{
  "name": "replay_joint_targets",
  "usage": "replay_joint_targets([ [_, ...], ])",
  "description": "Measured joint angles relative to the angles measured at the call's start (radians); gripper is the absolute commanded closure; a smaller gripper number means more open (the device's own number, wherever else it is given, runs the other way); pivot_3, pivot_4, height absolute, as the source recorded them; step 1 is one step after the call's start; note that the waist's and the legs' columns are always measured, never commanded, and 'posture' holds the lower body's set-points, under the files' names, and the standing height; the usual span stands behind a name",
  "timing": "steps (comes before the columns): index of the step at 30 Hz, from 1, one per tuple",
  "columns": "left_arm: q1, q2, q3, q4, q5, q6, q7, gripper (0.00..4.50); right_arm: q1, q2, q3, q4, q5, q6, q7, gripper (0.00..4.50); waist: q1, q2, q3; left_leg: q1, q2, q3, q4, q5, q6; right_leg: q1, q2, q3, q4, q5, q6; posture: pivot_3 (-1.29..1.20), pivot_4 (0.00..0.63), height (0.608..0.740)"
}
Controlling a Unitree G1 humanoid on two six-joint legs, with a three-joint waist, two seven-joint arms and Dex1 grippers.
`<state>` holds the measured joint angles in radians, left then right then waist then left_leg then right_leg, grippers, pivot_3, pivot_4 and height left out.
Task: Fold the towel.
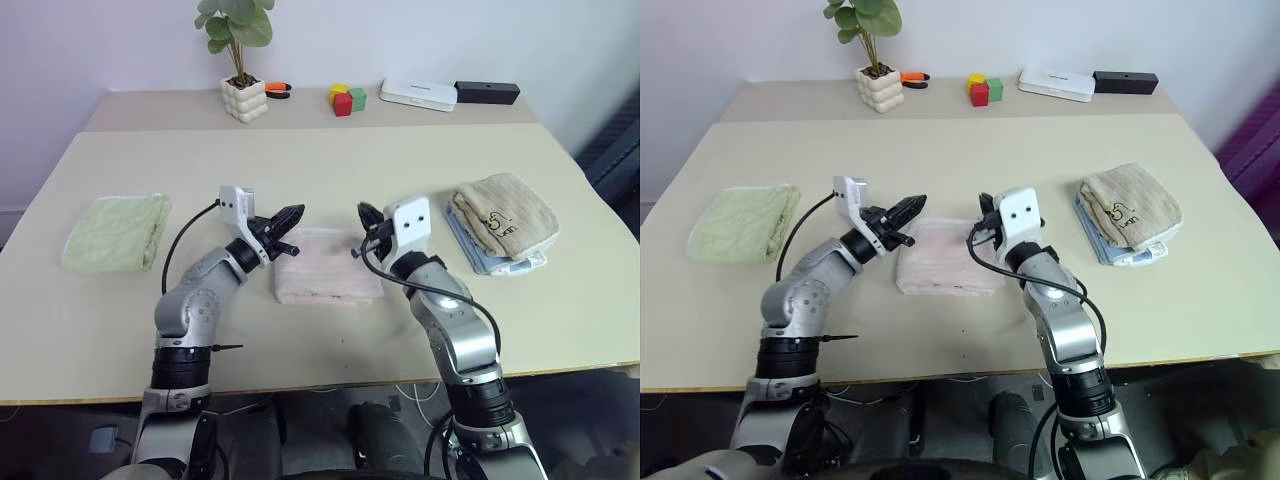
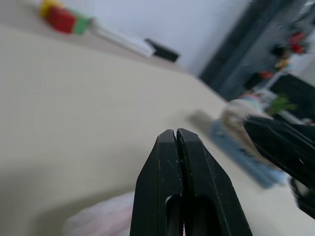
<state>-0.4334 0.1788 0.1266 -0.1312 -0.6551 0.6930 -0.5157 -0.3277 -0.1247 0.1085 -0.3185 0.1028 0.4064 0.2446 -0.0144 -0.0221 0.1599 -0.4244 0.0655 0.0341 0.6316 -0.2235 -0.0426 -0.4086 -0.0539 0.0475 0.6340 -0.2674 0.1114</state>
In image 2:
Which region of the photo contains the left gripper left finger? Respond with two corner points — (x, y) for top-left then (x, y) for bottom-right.
(129, 128), (185, 236)

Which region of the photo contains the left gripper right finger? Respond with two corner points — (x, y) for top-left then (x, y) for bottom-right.
(176, 127), (254, 236)

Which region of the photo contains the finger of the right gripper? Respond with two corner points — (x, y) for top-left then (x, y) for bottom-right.
(288, 177), (315, 222)
(243, 115), (315, 178)

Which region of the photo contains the pink towel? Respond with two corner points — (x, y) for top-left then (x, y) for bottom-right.
(61, 191), (136, 236)

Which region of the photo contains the blue cloth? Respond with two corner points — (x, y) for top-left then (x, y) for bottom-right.
(209, 118), (289, 189)

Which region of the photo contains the folded beige towel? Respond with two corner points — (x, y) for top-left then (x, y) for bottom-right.
(221, 98), (286, 173)

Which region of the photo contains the small green plant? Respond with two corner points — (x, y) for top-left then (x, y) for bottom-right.
(269, 94), (299, 117)

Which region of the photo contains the black cabinet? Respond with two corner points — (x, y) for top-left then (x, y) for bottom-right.
(267, 73), (315, 118)

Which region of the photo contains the long black box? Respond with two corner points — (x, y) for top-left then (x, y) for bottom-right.
(144, 37), (179, 62)

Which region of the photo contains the flat white box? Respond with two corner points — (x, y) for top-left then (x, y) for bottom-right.
(89, 20), (154, 59)

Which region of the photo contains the green block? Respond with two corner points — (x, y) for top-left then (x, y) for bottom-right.
(73, 15), (94, 35)

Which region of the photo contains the red block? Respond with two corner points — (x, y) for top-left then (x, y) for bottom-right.
(46, 5), (77, 34)

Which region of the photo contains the yellow block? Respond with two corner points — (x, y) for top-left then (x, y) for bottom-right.
(39, 0), (63, 18)

